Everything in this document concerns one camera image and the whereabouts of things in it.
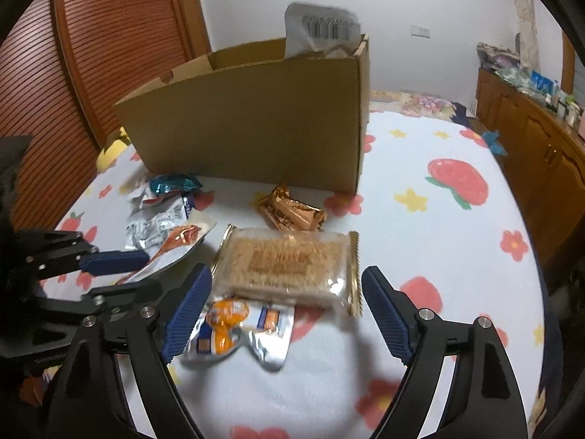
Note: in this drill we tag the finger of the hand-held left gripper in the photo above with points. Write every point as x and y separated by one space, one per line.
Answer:
123 295
114 260

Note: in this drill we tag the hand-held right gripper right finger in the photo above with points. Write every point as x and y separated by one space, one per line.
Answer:
388 315

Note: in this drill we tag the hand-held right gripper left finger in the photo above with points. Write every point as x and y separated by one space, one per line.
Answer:
187 315

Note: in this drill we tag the white packet with red print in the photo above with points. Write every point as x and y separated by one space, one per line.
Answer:
183 238

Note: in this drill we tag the teal foil snack packet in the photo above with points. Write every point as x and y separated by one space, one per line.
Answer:
171 183

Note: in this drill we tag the large clear cracker packet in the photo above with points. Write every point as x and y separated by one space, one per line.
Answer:
283 260

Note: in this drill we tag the brown cardboard box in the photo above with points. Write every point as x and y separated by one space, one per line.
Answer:
251 123

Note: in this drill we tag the silver orange snack packet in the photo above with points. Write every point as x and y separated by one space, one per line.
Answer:
228 329

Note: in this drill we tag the silver printed snack packet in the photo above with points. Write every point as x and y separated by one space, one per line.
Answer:
151 228

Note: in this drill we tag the small white red snack packet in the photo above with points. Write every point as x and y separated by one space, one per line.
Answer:
151 201

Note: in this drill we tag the white floral bed sheet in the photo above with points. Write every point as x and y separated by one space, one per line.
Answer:
434 247

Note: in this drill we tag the yellow plush toy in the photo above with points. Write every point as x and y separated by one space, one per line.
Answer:
112 153

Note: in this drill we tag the orange gold snack wrapper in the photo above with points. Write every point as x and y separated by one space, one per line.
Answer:
288 212

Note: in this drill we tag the small blue cloth piece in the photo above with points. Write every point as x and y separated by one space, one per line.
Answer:
496 142

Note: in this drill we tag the wooden slatted wardrobe door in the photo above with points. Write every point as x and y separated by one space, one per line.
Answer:
91 55

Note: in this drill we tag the floral quilt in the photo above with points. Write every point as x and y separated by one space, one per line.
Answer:
420 103

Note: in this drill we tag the wooden cabinet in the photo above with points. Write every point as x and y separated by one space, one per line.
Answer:
539 146

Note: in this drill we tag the clutter of boxes and bottles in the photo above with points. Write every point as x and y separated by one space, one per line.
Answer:
534 82

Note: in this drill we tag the silver barcode snack packet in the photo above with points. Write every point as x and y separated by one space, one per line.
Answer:
311 23

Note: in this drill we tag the light patterned curtain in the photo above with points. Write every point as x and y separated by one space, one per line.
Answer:
524 13

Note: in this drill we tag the white wall socket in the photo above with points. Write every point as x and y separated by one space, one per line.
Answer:
420 31

